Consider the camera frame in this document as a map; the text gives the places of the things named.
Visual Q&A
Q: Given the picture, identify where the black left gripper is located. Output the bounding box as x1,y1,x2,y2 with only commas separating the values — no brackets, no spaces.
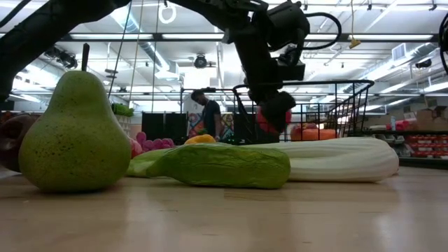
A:
229,20,298,134

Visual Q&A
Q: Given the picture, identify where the round red fruit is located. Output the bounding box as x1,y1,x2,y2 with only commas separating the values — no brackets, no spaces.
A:
256,106,293,136

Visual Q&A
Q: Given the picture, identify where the yellow bell pepper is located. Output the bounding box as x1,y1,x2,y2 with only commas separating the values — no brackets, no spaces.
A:
184,134,217,146

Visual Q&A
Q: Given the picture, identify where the green pear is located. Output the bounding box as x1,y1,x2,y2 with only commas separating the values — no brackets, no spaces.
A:
17,43,132,193

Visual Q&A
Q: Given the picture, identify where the dark red apple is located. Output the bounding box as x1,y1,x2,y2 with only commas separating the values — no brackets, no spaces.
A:
0,113,38,173

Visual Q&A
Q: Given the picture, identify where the colourful patterned box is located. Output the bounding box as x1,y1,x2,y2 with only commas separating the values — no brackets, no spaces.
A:
187,111,235,141

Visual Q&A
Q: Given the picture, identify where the person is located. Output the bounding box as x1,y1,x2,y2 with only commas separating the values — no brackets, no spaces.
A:
190,90,222,143

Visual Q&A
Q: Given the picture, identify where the black cabinet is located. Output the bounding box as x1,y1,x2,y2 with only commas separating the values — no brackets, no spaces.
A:
141,111,188,144

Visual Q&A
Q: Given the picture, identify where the purple grape bunch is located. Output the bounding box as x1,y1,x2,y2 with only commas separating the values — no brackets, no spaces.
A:
136,131,175,152

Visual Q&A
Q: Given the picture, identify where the white ceiling air vent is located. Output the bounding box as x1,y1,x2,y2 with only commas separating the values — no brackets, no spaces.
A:
391,42,407,62

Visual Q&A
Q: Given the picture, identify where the brown cardboard box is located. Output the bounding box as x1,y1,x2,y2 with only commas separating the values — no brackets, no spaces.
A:
416,106,448,131

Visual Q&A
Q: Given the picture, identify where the shelf with red bins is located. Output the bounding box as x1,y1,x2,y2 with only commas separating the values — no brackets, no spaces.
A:
363,129,448,169

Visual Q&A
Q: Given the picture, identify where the black ceiling spotlight cluster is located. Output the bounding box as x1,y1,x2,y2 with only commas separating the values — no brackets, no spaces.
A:
43,47,78,70

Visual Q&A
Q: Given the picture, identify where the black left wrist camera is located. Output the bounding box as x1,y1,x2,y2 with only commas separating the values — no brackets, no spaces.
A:
278,59,306,82

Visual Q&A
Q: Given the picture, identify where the black wire basket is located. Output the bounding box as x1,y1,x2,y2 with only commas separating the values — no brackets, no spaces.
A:
232,80,375,144

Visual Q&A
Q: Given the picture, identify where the black overhead light rail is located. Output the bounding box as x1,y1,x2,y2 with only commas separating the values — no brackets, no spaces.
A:
0,32,448,43

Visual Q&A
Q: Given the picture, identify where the white hanging ring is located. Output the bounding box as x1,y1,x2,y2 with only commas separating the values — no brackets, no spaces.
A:
157,0,178,25

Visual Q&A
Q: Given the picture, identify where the thin black hanging cable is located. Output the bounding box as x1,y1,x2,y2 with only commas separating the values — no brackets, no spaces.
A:
107,1,132,97

